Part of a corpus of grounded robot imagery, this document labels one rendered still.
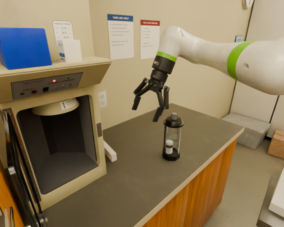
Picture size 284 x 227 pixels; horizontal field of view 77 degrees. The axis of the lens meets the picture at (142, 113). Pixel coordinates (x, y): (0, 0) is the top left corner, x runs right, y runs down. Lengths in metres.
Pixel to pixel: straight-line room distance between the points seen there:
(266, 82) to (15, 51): 0.58
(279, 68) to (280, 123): 2.93
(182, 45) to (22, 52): 0.56
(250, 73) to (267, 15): 2.76
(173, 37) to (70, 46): 0.40
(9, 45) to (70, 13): 0.24
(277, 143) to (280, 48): 2.64
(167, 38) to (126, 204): 0.70
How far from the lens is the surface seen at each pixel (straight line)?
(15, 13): 0.64
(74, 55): 0.60
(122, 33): 1.33
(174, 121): 0.92
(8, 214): 0.56
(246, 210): 2.24
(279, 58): 0.48
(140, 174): 0.95
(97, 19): 1.23
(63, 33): 0.67
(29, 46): 0.53
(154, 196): 0.86
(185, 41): 0.80
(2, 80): 0.54
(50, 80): 0.58
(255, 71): 0.50
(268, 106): 3.34
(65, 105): 0.73
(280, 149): 3.12
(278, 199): 0.94
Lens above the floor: 1.59
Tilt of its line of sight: 24 degrees down
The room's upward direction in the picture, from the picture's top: straight up
